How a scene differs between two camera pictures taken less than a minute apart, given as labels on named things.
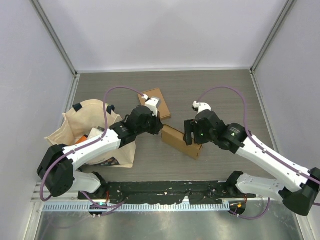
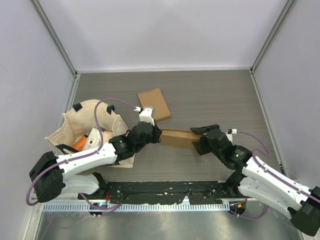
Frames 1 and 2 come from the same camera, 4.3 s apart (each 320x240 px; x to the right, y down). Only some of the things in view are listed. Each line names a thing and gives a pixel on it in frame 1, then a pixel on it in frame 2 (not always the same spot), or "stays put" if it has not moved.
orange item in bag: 82,139 stays put
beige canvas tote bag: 78,122 stays put
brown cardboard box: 164,113 stays put
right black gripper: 191,126 -> 200,146
